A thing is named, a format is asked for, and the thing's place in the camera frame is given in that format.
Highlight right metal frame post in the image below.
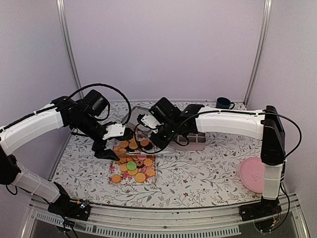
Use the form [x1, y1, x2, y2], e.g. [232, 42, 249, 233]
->
[243, 0, 272, 107]

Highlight tan round cookie on black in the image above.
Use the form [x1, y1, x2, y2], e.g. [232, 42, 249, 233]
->
[140, 139, 149, 147]

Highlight chocolate sprinkle donut cookie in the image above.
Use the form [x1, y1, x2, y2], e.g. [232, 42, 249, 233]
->
[136, 161, 145, 169]

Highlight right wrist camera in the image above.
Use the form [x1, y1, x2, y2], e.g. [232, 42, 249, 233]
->
[137, 114, 160, 130]

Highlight metal frame post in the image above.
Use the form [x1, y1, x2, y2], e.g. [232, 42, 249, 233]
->
[56, 0, 81, 89]
[243, 0, 272, 107]

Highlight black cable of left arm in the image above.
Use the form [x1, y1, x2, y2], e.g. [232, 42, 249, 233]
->
[66, 83, 132, 127]

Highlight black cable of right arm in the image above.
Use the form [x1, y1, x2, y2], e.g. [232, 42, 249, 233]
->
[133, 110, 303, 164]

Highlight dark blue mug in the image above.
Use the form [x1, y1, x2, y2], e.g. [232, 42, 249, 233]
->
[215, 97, 235, 110]

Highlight metal serving tongs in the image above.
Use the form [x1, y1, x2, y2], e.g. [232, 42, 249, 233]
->
[126, 106, 175, 155]

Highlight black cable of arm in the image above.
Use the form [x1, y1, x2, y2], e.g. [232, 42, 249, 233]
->
[133, 110, 303, 164]
[66, 83, 132, 127]

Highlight floral rectangular tray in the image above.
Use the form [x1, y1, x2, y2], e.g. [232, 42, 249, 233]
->
[108, 141, 157, 185]

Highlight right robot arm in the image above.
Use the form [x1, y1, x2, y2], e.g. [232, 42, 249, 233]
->
[139, 98, 285, 216]

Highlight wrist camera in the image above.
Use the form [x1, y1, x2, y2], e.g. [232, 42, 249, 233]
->
[103, 123, 133, 140]
[137, 114, 160, 130]

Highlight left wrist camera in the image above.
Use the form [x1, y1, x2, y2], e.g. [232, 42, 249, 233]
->
[103, 123, 133, 140]

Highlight pink plate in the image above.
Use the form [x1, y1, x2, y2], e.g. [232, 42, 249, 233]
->
[239, 157, 264, 193]

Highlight left metal frame post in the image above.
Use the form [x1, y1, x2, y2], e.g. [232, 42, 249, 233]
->
[56, 0, 81, 89]

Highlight green sandwich cookie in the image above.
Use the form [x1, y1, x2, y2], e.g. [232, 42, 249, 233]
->
[126, 161, 137, 171]

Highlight aluminium front rail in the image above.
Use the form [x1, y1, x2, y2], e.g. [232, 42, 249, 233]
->
[21, 193, 310, 238]

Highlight beige embossed round biscuit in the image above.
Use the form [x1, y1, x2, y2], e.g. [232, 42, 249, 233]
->
[135, 173, 146, 183]

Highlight pink divided cookie tin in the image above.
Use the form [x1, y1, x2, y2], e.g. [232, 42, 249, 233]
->
[170, 132, 206, 151]

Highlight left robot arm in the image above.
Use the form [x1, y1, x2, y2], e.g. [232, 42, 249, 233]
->
[0, 92, 126, 215]

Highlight pink sandwich cookie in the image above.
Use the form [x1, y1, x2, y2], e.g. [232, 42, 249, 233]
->
[137, 155, 147, 161]

